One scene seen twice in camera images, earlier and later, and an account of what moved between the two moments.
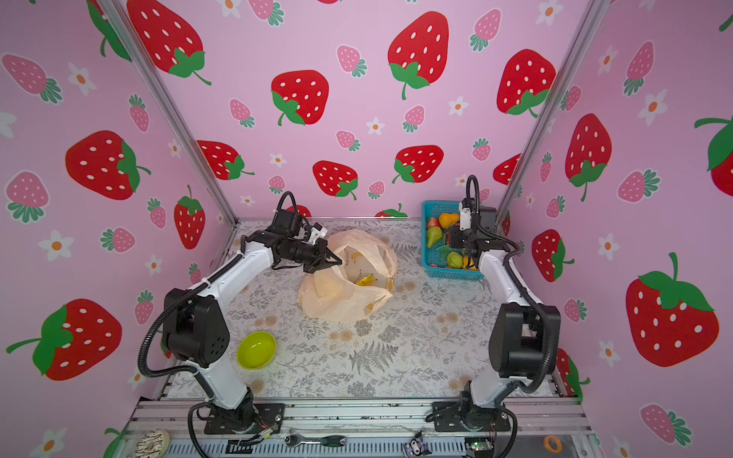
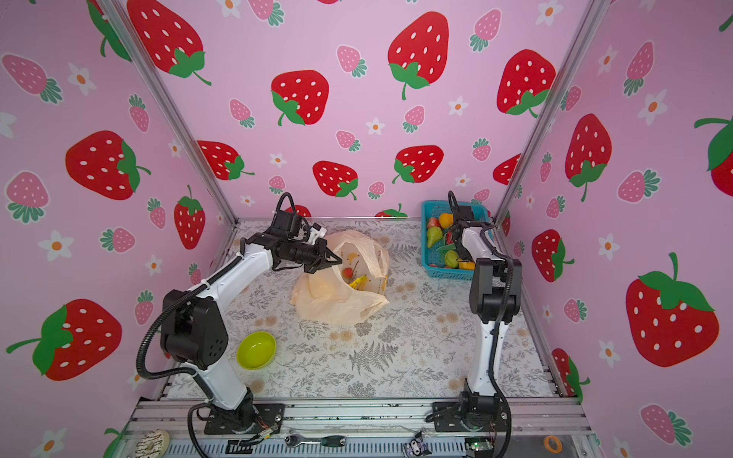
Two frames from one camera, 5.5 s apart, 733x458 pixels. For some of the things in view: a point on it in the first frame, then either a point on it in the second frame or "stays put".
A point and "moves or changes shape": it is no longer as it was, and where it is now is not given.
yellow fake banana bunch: x=367 y=281 moves or changes shape
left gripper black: x=321 y=262 stays put
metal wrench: x=327 y=441 stays put
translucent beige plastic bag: x=357 y=287 stays put
